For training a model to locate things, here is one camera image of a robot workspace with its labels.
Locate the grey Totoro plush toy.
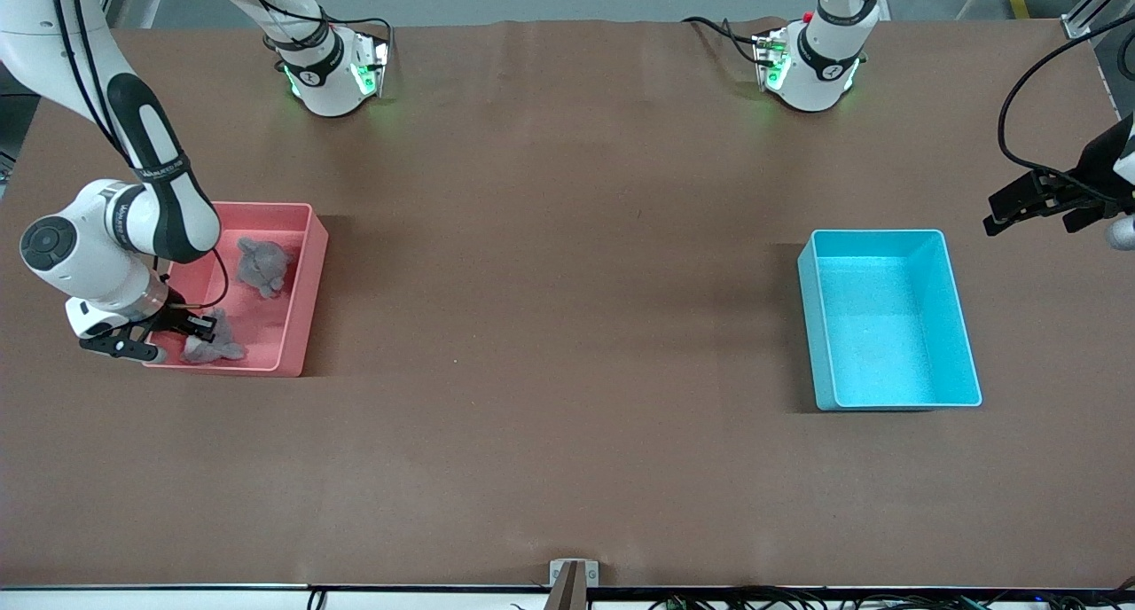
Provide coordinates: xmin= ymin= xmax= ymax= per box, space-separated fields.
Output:
xmin=235 ymin=237 xmax=297 ymax=300
xmin=181 ymin=308 xmax=248 ymax=365

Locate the pink plastic box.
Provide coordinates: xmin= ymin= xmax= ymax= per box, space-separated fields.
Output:
xmin=142 ymin=201 xmax=330 ymax=379

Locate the blue plastic box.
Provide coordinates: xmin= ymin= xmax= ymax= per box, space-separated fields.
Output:
xmin=797 ymin=229 xmax=983 ymax=411

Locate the brown table cover sheet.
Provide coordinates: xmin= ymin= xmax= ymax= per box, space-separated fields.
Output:
xmin=0 ymin=18 xmax=1135 ymax=590

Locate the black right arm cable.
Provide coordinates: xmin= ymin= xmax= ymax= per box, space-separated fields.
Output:
xmin=49 ymin=0 xmax=230 ymax=314

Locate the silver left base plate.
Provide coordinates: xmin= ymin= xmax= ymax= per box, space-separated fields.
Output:
xmin=752 ymin=29 xmax=790 ymax=92

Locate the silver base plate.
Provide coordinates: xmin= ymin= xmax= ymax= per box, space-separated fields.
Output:
xmin=752 ymin=29 xmax=790 ymax=92
xmin=350 ymin=32 xmax=391 ymax=98

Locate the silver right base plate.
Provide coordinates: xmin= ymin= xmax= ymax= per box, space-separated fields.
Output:
xmin=350 ymin=32 xmax=391 ymax=98

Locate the black right base cable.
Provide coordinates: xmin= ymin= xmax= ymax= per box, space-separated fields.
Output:
xmin=226 ymin=0 xmax=395 ymax=70

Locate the black base cable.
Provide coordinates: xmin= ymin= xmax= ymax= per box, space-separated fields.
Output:
xmin=681 ymin=16 xmax=772 ymax=66
xmin=226 ymin=0 xmax=395 ymax=70

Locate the black left base cable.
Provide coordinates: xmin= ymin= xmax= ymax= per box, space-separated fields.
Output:
xmin=681 ymin=16 xmax=772 ymax=66

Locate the metal table edge bracket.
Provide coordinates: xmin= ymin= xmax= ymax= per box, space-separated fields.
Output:
xmin=549 ymin=559 xmax=600 ymax=589

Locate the brown post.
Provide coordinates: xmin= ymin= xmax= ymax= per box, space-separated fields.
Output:
xmin=544 ymin=563 xmax=589 ymax=610

